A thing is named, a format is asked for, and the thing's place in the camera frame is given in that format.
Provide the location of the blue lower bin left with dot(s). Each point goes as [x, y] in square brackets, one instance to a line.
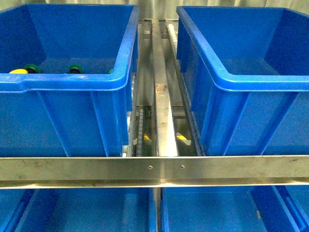
[77, 210]

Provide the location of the blue lower bin right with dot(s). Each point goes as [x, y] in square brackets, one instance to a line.
[235, 209]

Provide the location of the empty blue target bin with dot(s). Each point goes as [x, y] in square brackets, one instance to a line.
[246, 72]

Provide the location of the steel front shelf rail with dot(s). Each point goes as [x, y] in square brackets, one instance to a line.
[153, 171]

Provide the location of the steel centre divider rail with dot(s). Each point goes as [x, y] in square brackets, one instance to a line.
[165, 133]

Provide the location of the white roller track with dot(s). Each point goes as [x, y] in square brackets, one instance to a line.
[173, 39]
[140, 134]

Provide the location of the blue bin with buttons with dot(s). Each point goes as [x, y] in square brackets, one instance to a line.
[55, 113]

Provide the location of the white roller track right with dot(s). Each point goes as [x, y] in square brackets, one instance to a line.
[173, 39]

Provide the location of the grey corrugated back curtain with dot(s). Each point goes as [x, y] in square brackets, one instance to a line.
[166, 9]

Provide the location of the white roller track left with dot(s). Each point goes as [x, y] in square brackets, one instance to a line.
[140, 134]

